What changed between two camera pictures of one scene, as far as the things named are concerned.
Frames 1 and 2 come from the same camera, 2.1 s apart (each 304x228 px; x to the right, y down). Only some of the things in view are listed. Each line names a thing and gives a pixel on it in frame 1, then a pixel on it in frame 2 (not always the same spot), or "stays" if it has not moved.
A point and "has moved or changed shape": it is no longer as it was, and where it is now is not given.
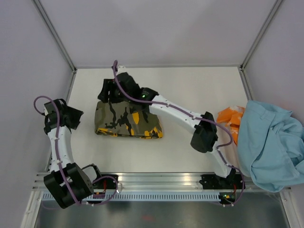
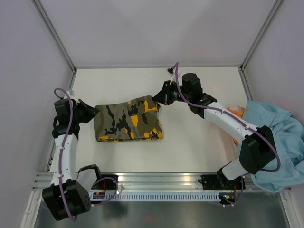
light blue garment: x=270 y=146 stays
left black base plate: x=106 y=182 stays
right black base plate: x=232 y=181 stays
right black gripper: x=108 y=85 -> x=164 y=95
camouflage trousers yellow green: x=122 y=118 has moved or changed shape
